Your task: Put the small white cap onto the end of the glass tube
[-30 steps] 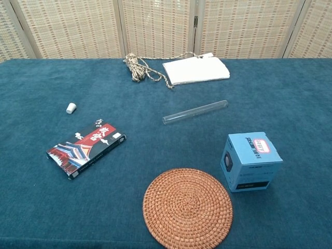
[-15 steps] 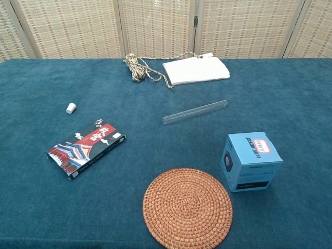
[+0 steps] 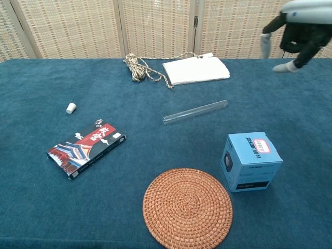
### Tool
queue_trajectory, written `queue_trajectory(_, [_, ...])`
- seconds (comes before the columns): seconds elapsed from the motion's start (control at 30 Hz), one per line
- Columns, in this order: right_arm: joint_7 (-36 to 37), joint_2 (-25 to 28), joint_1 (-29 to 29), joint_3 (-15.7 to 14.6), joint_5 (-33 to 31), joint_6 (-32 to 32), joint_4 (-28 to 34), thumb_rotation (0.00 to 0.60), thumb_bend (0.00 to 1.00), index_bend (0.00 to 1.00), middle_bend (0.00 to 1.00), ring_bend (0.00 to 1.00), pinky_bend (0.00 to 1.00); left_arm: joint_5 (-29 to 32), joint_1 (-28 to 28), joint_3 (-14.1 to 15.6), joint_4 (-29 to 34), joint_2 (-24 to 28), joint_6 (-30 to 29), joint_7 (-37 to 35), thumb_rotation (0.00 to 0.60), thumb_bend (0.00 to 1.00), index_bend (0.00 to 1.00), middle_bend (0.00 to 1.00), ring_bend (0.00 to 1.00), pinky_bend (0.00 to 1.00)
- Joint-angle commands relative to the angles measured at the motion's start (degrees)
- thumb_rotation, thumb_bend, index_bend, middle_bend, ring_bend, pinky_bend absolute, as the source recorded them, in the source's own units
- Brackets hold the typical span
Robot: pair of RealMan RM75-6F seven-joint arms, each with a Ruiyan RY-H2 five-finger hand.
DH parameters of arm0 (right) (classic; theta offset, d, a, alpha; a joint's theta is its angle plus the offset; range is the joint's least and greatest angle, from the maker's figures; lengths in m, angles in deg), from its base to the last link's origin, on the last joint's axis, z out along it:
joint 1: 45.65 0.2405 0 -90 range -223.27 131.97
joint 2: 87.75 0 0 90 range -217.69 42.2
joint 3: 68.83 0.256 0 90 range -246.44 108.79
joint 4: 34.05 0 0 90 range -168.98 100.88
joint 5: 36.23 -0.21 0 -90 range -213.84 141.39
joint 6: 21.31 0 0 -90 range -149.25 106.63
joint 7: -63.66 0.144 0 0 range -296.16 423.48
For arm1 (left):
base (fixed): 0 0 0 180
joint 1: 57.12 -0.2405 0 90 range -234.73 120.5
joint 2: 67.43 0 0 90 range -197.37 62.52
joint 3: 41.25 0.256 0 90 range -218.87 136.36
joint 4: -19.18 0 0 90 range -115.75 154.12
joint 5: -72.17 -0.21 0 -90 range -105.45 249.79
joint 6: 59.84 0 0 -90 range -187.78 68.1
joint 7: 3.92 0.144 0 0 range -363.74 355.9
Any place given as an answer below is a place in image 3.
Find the braided beige rope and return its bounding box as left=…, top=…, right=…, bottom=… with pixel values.
left=122, top=51, right=205, bottom=90

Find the round woven rattan coaster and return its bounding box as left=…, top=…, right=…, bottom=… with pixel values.
left=142, top=168, right=233, bottom=249

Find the white spiral notepad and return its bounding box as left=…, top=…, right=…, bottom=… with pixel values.
left=162, top=52, right=231, bottom=86

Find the red black card box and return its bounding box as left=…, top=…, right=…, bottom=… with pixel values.
left=46, top=118, right=127, bottom=181

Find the clear glass test tube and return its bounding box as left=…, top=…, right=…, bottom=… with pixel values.
left=162, top=100, right=229, bottom=126

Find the blue table cloth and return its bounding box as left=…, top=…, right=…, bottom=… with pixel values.
left=0, top=57, right=332, bottom=249

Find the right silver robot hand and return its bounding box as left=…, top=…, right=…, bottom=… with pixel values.
left=260, top=0, right=332, bottom=73

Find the woven bamboo folding screen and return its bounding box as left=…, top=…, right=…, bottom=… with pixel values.
left=0, top=0, right=332, bottom=62

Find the light blue cardboard box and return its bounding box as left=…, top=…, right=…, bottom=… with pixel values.
left=220, top=131, right=283, bottom=193

